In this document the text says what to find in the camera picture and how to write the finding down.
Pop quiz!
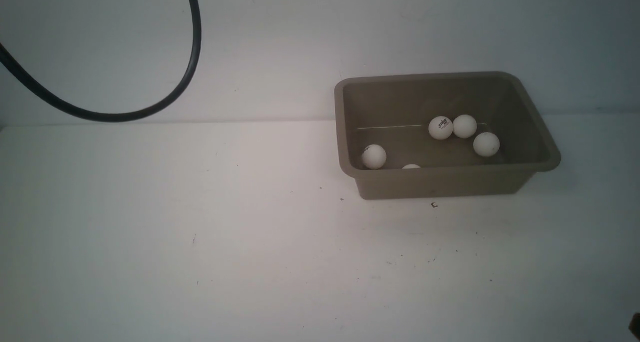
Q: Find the plain white ball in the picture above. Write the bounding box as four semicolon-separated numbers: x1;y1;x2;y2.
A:
453;114;478;139
428;115;454;140

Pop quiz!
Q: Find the tan plastic rectangular bin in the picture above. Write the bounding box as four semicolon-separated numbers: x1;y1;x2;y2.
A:
334;71;562;200

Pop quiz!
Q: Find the black camera cable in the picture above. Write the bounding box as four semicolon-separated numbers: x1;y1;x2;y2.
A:
0;0;203;123

